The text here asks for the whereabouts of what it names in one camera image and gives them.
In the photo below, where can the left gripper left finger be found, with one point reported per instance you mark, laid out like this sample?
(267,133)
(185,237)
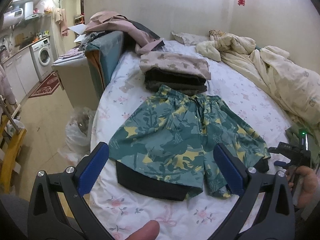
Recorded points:
(57,209)

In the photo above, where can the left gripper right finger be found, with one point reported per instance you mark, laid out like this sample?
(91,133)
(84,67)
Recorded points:
(276,216)

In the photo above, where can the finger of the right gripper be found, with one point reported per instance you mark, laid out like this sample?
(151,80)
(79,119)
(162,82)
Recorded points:
(281,164)
(279,150)

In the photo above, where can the green camouflage shorts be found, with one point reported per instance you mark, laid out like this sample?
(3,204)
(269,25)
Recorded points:
(165,148)

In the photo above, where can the person's right hand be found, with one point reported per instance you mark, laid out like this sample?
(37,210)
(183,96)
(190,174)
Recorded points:
(309,186)

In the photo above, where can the person's left hand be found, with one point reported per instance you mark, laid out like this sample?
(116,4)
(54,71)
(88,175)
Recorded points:
(149,231)

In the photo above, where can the cream crumpled duvet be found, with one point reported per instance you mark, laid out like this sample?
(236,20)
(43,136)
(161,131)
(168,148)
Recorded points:
(294,88)

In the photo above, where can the yellow wooden chair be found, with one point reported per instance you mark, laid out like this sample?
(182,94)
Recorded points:
(12,138)

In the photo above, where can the white plastic bag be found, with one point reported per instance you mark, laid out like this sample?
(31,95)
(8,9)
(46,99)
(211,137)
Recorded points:
(77,135)

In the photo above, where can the beige bear-print folded garment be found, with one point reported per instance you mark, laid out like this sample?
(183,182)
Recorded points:
(176,63)

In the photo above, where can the red floor mat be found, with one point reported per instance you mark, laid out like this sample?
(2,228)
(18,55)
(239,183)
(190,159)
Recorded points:
(47,87)

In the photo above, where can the floral pillow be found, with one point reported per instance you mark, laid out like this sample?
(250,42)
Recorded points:
(189,39)

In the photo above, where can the white kitchen cabinet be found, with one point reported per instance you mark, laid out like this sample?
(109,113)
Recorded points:
(21,74)

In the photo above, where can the white washing machine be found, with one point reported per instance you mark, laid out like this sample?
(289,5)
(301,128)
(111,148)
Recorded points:
(42,56)

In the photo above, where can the teal sofa armrest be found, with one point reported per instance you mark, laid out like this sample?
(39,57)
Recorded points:
(102,50)

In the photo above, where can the pink clothes pile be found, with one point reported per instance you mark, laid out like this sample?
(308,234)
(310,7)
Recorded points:
(146,40)

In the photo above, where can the pink hanging towel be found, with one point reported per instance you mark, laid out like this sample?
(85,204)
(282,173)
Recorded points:
(60,18)

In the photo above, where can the white water heater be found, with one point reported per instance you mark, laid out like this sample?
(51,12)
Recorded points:
(12,18)

